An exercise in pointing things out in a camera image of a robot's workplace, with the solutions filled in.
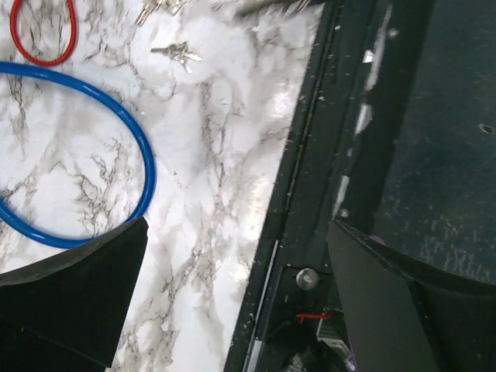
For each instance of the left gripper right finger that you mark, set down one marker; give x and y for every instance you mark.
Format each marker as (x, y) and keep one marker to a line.
(404, 315)

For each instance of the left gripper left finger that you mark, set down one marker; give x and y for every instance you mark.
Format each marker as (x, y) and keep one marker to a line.
(66, 312)

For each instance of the blue cable lock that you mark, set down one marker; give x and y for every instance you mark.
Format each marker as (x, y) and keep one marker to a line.
(150, 169)

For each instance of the silver key bunch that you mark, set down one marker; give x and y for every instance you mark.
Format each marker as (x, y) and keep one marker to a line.
(179, 52)
(171, 7)

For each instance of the red cable lock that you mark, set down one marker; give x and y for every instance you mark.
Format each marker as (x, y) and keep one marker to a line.
(16, 6)

